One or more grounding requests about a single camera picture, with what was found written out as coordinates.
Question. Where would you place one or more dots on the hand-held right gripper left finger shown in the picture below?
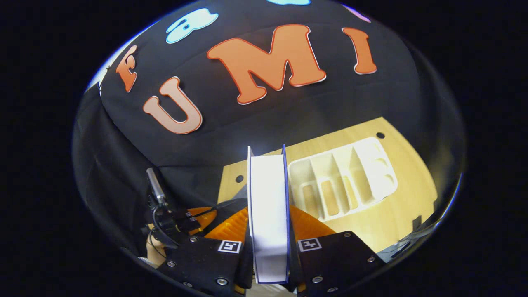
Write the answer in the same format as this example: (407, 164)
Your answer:
(206, 264)

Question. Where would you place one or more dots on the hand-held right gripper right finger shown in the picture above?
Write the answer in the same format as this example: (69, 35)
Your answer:
(338, 260)

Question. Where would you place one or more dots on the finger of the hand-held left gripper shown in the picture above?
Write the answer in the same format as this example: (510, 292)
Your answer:
(204, 216)

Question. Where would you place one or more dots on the blue cover book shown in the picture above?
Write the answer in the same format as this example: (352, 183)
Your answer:
(270, 214)

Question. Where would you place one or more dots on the white plastic bookshelf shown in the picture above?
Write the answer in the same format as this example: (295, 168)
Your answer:
(342, 185)

